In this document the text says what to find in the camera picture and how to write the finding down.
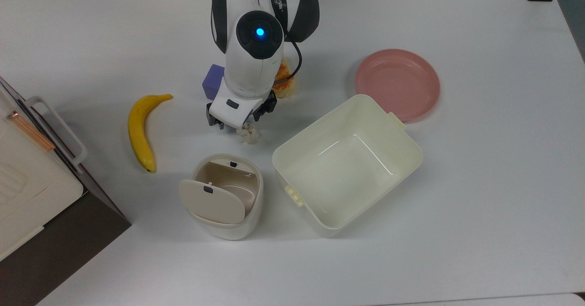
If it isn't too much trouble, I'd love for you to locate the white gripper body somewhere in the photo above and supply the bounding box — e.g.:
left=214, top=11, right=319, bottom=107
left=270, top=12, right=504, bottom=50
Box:
left=208, top=77, right=275, bottom=128

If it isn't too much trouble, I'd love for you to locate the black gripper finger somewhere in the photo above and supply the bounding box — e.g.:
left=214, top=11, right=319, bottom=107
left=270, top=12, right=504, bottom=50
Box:
left=205, top=102, right=225, bottom=130
left=253, top=90, right=278, bottom=122

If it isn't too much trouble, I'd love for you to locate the white paper ball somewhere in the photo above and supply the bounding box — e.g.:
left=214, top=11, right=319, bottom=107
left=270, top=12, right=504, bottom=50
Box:
left=236, top=123, right=261, bottom=145

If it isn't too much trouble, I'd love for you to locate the small white flip-lid trash can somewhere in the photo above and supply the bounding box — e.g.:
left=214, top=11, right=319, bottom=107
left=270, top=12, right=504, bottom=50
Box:
left=178, top=154, right=264, bottom=241

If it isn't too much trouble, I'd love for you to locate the orange glazed bread loaf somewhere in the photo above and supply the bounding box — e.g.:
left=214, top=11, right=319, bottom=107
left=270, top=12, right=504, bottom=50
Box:
left=272, top=55, right=298, bottom=99

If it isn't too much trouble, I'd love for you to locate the purple cube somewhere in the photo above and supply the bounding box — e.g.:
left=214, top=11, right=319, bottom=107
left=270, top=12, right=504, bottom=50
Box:
left=202, top=64, right=225, bottom=101

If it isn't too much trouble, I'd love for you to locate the yellow banana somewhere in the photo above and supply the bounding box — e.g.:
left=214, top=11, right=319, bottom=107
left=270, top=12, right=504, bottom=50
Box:
left=128, top=94, right=173, bottom=173

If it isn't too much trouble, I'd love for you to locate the cream square storage box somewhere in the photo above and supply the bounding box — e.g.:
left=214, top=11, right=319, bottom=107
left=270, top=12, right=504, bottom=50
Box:
left=272, top=94, right=423, bottom=238

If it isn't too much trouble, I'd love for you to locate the pink round plate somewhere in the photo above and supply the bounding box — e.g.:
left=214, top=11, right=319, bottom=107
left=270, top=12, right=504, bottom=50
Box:
left=355, top=48, right=441, bottom=123

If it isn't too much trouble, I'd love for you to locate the cream toy fridge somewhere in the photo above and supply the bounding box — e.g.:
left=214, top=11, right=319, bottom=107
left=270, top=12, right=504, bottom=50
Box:
left=0, top=89, right=85, bottom=262

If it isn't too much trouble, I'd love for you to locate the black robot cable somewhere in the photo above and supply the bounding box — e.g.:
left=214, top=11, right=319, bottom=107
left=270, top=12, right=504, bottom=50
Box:
left=272, top=41, right=303, bottom=87

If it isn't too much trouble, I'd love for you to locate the white appliance with handle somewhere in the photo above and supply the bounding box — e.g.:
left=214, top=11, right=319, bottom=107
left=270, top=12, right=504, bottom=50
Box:
left=0, top=76, right=132, bottom=306

